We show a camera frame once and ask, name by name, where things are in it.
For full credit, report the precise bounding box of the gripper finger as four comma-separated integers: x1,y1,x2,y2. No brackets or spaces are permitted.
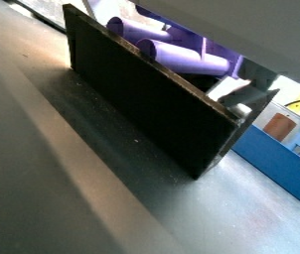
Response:
207,59,277,119

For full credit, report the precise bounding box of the purple three prong object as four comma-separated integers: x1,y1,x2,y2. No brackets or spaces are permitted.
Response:
106,5,242,78

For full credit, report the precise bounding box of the black curved fixture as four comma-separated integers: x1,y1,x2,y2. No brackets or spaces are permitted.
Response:
63,4,273,178

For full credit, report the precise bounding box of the blue peg board base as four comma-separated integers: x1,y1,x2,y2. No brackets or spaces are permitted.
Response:
232,125,300,200

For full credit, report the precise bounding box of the brown cylinder peg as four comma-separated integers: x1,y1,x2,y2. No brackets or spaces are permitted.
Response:
262,113,296,142

